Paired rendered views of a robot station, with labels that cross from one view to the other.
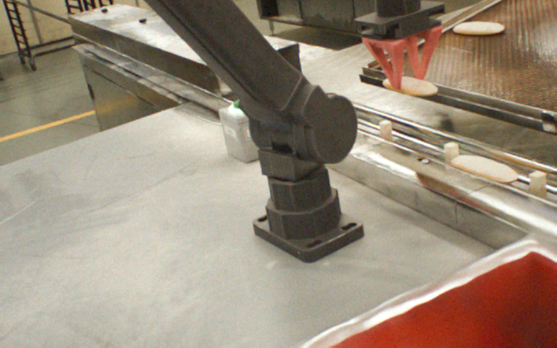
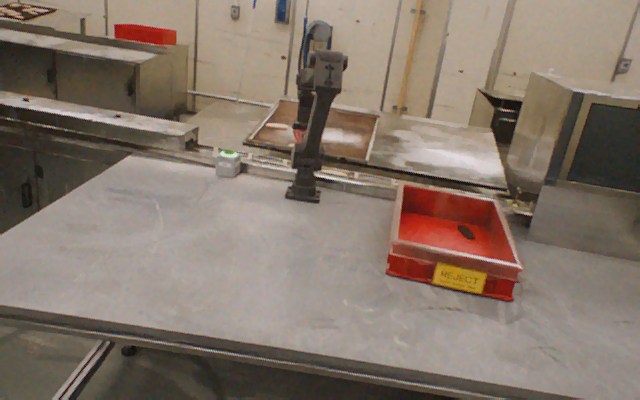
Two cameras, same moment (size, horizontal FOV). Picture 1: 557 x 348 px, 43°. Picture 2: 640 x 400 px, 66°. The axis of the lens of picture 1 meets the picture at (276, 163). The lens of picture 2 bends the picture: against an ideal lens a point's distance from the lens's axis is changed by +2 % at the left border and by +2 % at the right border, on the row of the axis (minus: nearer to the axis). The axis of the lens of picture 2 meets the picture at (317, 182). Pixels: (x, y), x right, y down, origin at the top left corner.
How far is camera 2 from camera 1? 1.30 m
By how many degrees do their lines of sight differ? 54
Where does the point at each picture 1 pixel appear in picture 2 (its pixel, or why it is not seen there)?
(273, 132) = (305, 161)
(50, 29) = not seen: outside the picture
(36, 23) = not seen: outside the picture
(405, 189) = (320, 180)
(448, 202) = (342, 182)
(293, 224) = (310, 191)
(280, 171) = (307, 173)
